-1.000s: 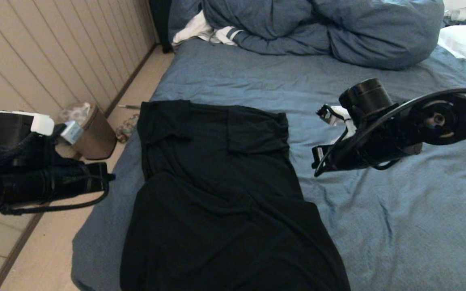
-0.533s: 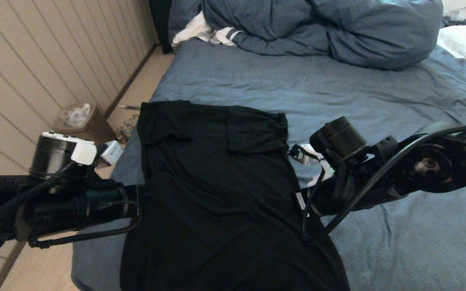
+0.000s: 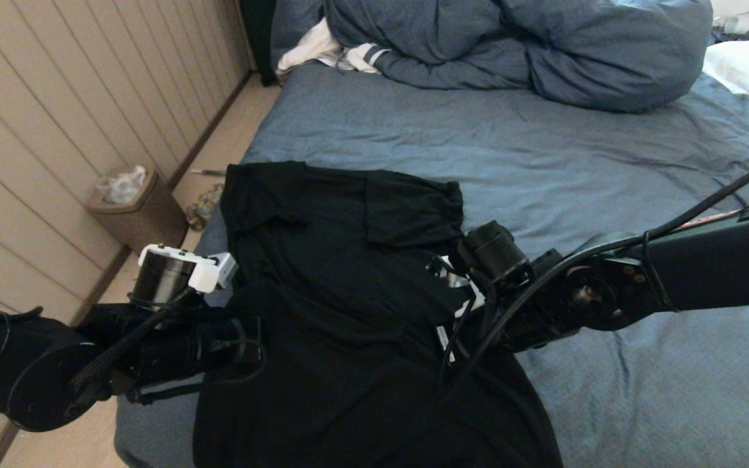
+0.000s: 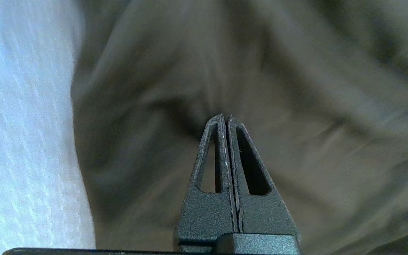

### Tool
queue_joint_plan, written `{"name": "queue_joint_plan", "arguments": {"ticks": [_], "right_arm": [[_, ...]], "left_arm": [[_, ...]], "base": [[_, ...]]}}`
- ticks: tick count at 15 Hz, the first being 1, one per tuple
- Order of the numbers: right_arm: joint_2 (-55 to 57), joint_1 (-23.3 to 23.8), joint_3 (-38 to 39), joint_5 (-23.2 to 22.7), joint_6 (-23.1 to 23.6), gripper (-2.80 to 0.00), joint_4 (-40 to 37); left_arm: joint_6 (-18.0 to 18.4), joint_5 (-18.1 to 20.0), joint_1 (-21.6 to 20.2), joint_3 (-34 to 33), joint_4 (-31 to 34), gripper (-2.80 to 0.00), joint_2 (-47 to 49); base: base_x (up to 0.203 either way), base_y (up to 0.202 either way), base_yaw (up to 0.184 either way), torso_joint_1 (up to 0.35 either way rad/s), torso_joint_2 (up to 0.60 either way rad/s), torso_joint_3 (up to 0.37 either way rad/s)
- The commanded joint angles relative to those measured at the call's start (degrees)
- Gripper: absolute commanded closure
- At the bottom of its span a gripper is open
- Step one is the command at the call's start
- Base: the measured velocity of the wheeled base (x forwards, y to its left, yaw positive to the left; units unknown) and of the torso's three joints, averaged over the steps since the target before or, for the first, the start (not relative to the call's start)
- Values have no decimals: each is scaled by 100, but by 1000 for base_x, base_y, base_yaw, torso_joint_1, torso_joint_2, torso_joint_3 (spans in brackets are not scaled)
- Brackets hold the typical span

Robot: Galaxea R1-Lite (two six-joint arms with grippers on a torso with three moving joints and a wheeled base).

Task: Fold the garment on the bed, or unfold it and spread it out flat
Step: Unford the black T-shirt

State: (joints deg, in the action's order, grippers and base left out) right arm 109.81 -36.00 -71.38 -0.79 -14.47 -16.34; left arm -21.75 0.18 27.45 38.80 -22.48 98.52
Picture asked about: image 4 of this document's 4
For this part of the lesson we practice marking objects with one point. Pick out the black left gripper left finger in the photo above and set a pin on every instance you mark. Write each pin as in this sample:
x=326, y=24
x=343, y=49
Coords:
x=204, y=219

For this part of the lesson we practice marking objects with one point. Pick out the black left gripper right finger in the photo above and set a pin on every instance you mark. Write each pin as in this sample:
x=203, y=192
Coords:
x=264, y=216

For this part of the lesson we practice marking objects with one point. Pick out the black printed T-shirt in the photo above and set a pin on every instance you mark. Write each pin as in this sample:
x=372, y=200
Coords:
x=296, y=106

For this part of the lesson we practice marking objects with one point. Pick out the blue bed sheet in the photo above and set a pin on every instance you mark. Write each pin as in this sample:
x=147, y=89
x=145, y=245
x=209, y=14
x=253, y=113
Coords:
x=23, y=124

